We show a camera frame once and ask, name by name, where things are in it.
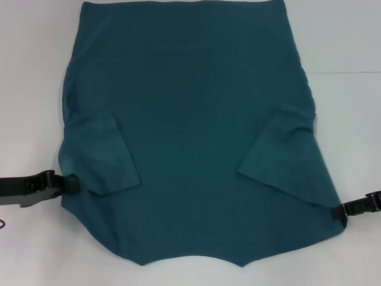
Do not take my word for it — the blue t-shirt with white print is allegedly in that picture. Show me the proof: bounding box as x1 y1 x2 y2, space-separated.
58 0 349 260

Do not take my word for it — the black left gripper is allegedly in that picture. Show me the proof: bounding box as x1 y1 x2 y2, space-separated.
0 169 82 209

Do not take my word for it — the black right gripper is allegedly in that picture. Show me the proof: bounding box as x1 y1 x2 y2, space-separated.
329 190 381 220

